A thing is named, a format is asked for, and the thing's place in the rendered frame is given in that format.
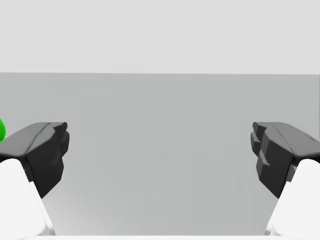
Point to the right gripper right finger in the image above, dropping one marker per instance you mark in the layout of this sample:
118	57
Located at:
280	160

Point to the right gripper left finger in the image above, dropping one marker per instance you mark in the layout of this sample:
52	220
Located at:
37	160

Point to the green ball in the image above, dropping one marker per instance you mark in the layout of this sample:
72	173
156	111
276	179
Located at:
1	130

